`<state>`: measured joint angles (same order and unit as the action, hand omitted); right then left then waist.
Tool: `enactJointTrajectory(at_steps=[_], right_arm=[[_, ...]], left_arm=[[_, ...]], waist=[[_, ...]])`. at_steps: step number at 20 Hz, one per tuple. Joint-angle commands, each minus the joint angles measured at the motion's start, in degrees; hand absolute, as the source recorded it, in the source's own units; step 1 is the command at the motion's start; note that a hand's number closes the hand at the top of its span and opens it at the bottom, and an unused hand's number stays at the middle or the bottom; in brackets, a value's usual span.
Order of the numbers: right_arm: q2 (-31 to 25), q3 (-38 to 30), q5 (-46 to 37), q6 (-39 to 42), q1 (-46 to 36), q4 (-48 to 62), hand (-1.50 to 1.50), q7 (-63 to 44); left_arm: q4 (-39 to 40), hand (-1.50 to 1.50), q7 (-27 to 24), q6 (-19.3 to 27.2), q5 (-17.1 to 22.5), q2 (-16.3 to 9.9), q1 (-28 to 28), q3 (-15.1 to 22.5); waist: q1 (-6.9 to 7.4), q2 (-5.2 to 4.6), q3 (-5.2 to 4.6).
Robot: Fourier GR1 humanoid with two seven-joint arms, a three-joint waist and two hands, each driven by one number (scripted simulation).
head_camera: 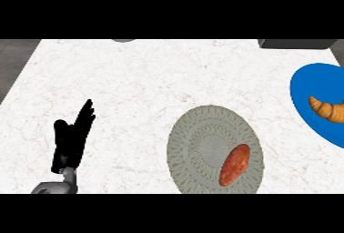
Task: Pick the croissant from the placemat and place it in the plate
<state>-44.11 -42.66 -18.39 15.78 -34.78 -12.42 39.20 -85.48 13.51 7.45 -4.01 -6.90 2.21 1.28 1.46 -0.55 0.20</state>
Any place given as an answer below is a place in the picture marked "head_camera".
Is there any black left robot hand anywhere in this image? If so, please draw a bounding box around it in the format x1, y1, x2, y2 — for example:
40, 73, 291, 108
50, 98, 98, 175

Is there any grey woven round plate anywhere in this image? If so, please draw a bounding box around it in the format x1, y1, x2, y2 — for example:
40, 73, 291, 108
166, 105, 266, 195

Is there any blue round placemat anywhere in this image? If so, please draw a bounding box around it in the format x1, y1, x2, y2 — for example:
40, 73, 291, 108
290, 62, 344, 149

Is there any golden brown croissant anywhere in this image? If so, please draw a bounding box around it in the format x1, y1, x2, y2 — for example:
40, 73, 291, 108
307, 96, 344, 124

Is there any dark grey appliance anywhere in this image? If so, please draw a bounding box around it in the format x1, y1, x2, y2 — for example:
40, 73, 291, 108
257, 38, 338, 50

